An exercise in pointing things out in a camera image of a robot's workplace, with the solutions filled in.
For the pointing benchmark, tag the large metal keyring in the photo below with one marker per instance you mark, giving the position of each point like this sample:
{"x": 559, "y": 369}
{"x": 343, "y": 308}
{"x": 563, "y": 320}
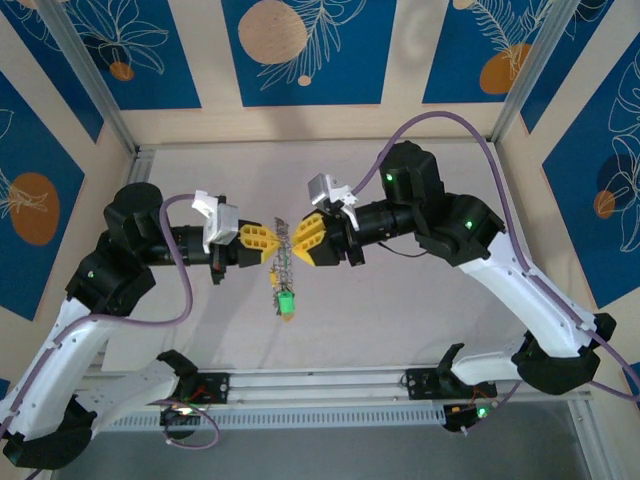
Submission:
{"x": 285, "y": 265}

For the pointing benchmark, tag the yellow tag key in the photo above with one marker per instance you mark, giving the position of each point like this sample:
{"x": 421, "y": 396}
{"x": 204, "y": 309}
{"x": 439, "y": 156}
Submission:
{"x": 288, "y": 318}
{"x": 273, "y": 277}

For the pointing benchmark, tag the green tag key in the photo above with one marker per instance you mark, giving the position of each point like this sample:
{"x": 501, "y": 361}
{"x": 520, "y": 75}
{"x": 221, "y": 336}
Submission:
{"x": 286, "y": 303}

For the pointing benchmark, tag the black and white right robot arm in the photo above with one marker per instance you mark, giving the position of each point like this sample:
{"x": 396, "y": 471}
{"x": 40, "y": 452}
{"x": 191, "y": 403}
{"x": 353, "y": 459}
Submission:
{"x": 540, "y": 310}

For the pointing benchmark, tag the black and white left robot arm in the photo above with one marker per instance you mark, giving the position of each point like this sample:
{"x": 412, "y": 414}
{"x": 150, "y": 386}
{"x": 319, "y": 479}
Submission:
{"x": 65, "y": 345}

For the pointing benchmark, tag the white table cover sheet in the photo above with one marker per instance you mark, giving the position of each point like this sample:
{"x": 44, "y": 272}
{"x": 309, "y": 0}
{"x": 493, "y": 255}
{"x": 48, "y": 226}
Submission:
{"x": 350, "y": 310}

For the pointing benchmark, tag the controller board with green light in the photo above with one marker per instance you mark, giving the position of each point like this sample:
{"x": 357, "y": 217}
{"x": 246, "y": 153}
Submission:
{"x": 470, "y": 415}
{"x": 180, "y": 412}

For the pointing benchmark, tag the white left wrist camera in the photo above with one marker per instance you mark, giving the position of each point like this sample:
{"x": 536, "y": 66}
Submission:
{"x": 227, "y": 220}

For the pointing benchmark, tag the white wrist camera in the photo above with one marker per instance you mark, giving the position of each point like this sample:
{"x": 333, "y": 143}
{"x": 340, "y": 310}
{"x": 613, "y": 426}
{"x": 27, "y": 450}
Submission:
{"x": 227, "y": 220}
{"x": 322, "y": 190}

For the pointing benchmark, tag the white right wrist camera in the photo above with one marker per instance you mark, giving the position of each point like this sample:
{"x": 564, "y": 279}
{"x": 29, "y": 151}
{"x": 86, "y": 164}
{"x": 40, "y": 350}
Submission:
{"x": 322, "y": 190}

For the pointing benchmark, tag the short aluminium frame rail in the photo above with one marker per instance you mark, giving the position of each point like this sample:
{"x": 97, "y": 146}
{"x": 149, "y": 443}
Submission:
{"x": 140, "y": 165}

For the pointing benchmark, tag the blue floral wall panel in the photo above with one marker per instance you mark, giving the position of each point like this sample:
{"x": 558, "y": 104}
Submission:
{"x": 460, "y": 50}
{"x": 350, "y": 60}
{"x": 634, "y": 372}
{"x": 590, "y": 225}
{"x": 3, "y": 387}
{"x": 565, "y": 75}
{"x": 60, "y": 85}
{"x": 30, "y": 150}
{"x": 165, "y": 75}

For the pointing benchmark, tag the long aluminium frame rail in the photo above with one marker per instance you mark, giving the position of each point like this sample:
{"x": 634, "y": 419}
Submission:
{"x": 320, "y": 385}

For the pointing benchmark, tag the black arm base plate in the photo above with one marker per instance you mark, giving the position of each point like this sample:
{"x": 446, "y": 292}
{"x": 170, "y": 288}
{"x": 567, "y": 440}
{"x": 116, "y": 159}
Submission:
{"x": 215, "y": 387}
{"x": 422, "y": 385}

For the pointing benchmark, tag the aluminium frame post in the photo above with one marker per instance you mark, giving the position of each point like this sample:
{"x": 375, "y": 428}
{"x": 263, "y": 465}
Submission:
{"x": 535, "y": 65}
{"x": 90, "y": 70}
{"x": 585, "y": 445}

